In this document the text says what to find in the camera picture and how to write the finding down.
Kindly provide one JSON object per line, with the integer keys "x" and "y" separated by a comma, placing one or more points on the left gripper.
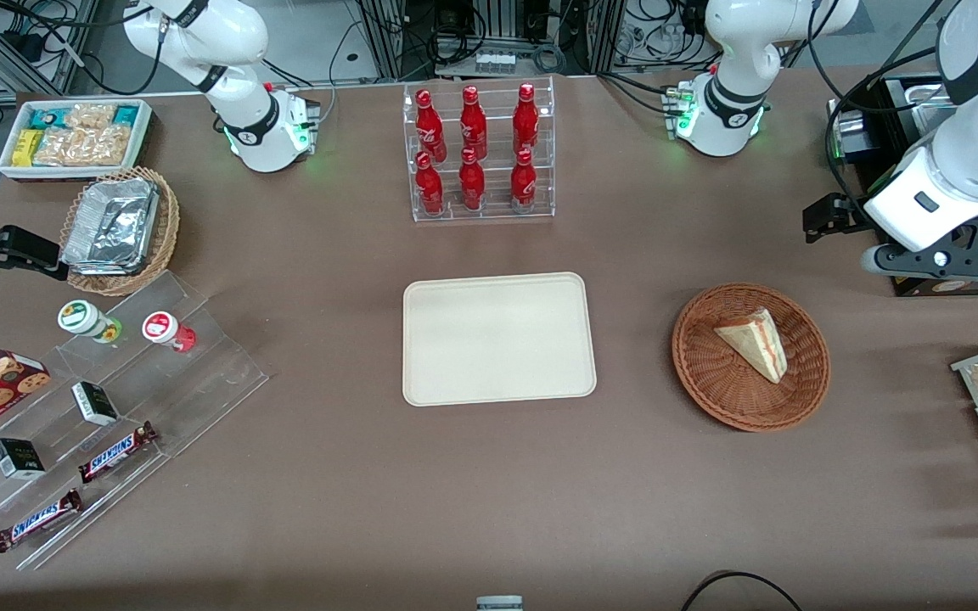
{"x": 847, "y": 217}

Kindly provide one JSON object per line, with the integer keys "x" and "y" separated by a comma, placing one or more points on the triangular sandwich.
{"x": 756, "y": 344}

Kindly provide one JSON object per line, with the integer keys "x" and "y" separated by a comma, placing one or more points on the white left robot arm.
{"x": 731, "y": 102}

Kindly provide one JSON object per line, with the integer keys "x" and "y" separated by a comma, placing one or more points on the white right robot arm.
{"x": 251, "y": 127}

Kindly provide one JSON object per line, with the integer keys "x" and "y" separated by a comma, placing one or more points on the light wicker basket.
{"x": 165, "y": 233}

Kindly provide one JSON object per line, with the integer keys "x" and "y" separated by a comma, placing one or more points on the round brown wicker basket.
{"x": 710, "y": 382}

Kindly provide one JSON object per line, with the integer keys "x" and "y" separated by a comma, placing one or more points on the beige rectangular tray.
{"x": 497, "y": 339}

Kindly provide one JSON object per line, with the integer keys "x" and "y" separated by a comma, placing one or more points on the silver metal box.
{"x": 850, "y": 136}

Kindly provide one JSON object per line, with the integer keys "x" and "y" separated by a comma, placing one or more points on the white plastic bin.
{"x": 7, "y": 161}

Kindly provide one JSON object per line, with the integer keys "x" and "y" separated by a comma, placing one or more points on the green label white cup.
{"x": 81, "y": 318}

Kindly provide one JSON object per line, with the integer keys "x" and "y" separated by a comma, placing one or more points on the yellow snack packet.
{"x": 26, "y": 148}

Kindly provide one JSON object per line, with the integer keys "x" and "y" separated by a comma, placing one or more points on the stacked aluminium foil trays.
{"x": 111, "y": 225}

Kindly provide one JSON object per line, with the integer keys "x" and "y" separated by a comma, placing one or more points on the clear cracker bag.
{"x": 90, "y": 116}
{"x": 60, "y": 147}
{"x": 107, "y": 146}

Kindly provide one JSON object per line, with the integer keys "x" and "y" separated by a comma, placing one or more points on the black food warmer appliance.
{"x": 905, "y": 110}

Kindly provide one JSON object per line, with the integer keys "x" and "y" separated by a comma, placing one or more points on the teal snack packet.
{"x": 49, "y": 117}
{"x": 126, "y": 114}

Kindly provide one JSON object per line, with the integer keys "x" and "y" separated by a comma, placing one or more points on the small black box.
{"x": 96, "y": 403}
{"x": 18, "y": 458}

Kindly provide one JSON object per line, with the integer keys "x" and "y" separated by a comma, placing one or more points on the red label white cup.
{"x": 162, "y": 328}

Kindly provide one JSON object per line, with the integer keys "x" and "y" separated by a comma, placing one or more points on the Snickers chocolate bar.
{"x": 37, "y": 520}
{"x": 115, "y": 452}

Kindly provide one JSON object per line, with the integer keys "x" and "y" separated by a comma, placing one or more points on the clear acrylic stepped display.
{"x": 200, "y": 373}

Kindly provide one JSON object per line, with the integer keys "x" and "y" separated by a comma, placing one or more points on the red soda bottle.
{"x": 429, "y": 127}
{"x": 471, "y": 182}
{"x": 523, "y": 181}
{"x": 473, "y": 123}
{"x": 429, "y": 188}
{"x": 525, "y": 119}

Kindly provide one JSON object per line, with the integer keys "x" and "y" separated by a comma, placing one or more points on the clear acrylic bottle rack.
{"x": 493, "y": 212}

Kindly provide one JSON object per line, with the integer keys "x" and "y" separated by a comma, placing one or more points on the white power strip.
{"x": 495, "y": 62}

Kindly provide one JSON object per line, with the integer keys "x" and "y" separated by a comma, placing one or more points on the small grey device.
{"x": 499, "y": 603}

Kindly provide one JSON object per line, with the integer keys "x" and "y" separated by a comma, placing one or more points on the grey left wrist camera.
{"x": 939, "y": 261}

